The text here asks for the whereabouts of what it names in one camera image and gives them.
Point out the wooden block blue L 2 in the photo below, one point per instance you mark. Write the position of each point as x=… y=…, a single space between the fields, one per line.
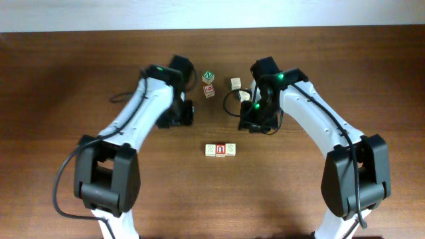
x=230 y=149

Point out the wooden block number 4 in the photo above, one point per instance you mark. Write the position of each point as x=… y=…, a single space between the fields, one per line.
x=244 y=95

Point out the wooden block green N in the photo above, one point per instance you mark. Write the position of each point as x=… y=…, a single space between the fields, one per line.
x=208 y=77

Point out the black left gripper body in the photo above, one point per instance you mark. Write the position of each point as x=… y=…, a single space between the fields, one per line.
x=182 y=114

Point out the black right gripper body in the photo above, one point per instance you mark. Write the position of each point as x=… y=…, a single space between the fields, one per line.
x=254 y=123

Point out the wooden block red U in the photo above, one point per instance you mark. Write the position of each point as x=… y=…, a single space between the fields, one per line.
x=220 y=150

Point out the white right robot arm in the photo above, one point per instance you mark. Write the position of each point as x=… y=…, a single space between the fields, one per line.
x=356 y=176

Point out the plain wooden picture block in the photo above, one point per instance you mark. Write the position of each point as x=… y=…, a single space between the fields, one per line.
x=235 y=84

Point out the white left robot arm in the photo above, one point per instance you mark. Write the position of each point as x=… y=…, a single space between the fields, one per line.
x=106 y=176

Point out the wooden block green V Z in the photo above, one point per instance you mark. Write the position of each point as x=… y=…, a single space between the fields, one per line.
x=210 y=150

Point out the wooden block red 9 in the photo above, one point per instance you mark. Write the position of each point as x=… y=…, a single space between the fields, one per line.
x=209 y=90

